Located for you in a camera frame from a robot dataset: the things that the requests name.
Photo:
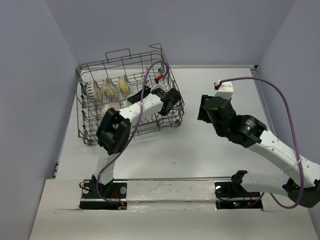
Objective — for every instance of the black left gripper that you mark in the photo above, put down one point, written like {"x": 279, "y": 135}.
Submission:
{"x": 135, "y": 99}

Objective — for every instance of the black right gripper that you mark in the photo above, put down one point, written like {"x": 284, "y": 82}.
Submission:
{"x": 203, "y": 114}

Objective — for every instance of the teal yellow sun bowl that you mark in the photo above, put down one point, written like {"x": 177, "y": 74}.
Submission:
{"x": 124, "y": 85}

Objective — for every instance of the brown patterned bowl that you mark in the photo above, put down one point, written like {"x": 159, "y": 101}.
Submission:
{"x": 114, "y": 105}

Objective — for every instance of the orange flower bowl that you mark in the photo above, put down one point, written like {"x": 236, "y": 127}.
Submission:
{"x": 109, "y": 88}

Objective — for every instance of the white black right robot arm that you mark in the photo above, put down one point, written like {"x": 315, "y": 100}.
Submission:
{"x": 252, "y": 134}

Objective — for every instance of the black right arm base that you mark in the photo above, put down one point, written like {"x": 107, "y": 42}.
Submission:
{"x": 225, "y": 197}

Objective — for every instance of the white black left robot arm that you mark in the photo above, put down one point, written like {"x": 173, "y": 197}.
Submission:
{"x": 119, "y": 126}

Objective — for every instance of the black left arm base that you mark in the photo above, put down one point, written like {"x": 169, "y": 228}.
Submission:
{"x": 114, "y": 196}

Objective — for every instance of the grey wire dish rack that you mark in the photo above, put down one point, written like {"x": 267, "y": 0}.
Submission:
{"x": 142, "y": 69}

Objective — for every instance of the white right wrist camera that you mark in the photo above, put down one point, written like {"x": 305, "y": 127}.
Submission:
{"x": 224, "y": 90}

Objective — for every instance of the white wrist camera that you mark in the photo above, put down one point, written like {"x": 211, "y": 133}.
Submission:
{"x": 157, "y": 86}
{"x": 224, "y": 90}

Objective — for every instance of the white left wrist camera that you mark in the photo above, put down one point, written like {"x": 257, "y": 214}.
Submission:
{"x": 157, "y": 86}

